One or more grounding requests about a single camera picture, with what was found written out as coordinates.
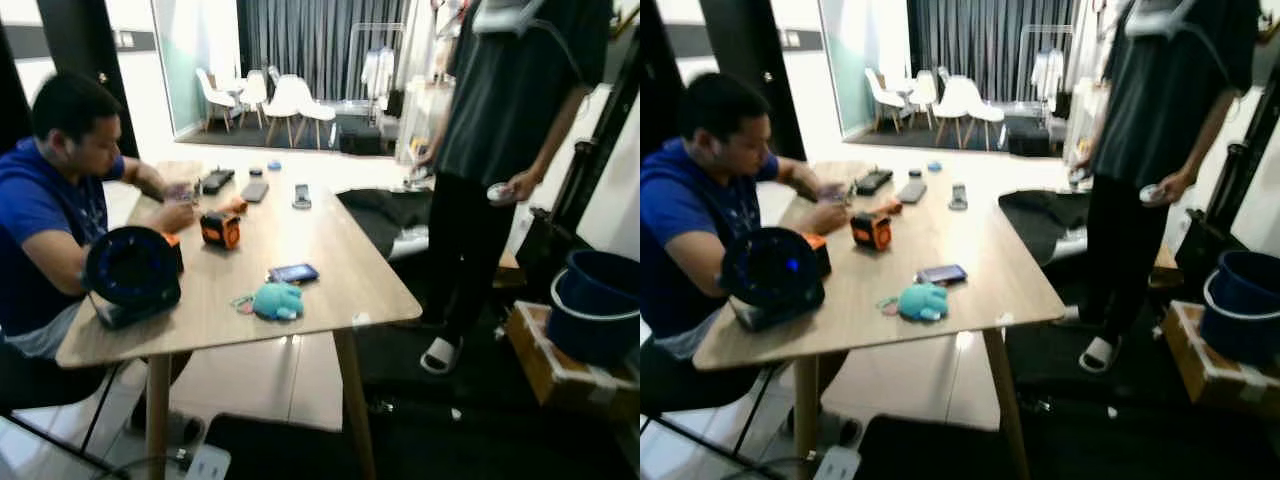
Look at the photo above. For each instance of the seated man in blue shirt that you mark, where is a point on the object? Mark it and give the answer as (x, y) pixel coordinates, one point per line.
(40, 210)
(690, 210)

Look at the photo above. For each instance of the wooden crate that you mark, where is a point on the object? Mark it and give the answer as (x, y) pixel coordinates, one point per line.
(550, 365)
(1205, 365)

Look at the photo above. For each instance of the white hand controller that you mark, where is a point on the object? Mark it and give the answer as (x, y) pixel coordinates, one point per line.
(498, 193)
(1153, 195)
(420, 177)
(1077, 177)

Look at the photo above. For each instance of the small printed cards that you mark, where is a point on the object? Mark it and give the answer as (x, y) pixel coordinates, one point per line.
(833, 193)
(178, 192)

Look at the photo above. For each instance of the white shelf unit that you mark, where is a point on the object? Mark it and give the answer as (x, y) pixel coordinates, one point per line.
(1082, 112)
(418, 110)

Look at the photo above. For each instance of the black folding chair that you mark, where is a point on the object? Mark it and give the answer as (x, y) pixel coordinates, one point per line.
(40, 385)
(680, 385)

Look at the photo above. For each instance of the white dining chair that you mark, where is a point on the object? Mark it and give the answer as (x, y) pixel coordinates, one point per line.
(254, 90)
(882, 94)
(985, 110)
(922, 90)
(282, 98)
(316, 108)
(950, 99)
(213, 93)

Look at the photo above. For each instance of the dark grey curtain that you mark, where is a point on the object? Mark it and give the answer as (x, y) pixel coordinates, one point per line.
(970, 40)
(300, 40)

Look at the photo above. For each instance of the black floor mat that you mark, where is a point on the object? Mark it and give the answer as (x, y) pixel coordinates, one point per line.
(450, 445)
(1100, 445)

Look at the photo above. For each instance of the black and silver key fob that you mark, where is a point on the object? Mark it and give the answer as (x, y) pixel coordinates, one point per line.
(302, 196)
(958, 197)

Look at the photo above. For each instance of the black storage box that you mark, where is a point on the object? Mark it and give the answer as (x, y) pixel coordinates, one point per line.
(360, 141)
(1028, 143)

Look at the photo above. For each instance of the black metal frame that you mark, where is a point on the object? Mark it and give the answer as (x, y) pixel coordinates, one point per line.
(1235, 170)
(585, 165)

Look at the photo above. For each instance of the dark blue wallet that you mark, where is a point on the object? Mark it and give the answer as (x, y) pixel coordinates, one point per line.
(293, 273)
(941, 274)

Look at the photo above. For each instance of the white power strip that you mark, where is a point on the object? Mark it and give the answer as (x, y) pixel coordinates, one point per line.
(837, 464)
(208, 463)

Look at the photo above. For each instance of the black cloth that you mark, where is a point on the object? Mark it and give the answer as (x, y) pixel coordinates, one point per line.
(1035, 220)
(375, 215)

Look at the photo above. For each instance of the round black desk fan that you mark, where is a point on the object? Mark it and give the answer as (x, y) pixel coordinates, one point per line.
(130, 275)
(770, 278)

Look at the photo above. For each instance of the orange and black box device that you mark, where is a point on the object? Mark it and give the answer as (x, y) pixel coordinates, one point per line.
(818, 252)
(175, 250)

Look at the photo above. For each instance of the white hanging shirt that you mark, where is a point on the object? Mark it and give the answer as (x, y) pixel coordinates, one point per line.
(378, 72)
(1048, 74)

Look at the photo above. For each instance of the black oblong case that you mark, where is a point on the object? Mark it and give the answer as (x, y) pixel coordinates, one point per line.
(217, 181)
(874, 182)

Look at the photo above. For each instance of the black smartphone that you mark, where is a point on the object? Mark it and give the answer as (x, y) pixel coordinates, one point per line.
(912, 192)
(255, 191)

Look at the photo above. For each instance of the black door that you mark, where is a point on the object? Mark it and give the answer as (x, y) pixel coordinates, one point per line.
(750, 50)
(85, 50)

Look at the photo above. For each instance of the white tape piece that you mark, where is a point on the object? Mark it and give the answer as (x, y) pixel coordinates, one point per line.
(1005, 320)
(361, 319)

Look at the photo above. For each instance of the orange and black speaker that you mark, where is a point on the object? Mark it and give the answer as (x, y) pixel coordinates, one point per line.
(871, 232)
(220, 231)

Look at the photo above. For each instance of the white clothes rack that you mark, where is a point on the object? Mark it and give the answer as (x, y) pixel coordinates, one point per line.
(1045, 28)
(372, 25)

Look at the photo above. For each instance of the standing person in dark shirt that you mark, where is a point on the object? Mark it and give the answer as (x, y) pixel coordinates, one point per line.
(1170, 90)
(520, 90)

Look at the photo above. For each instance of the light wooden table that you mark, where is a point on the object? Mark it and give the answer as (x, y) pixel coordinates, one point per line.
(320, 240)
(960, 240)

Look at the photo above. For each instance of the dark grey rug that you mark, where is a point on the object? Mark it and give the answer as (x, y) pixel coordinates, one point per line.
(915, 142)
(250, 140)

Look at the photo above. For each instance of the dark blue bucket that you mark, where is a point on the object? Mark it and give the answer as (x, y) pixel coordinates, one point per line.
(595, 310)
(1245, 310)

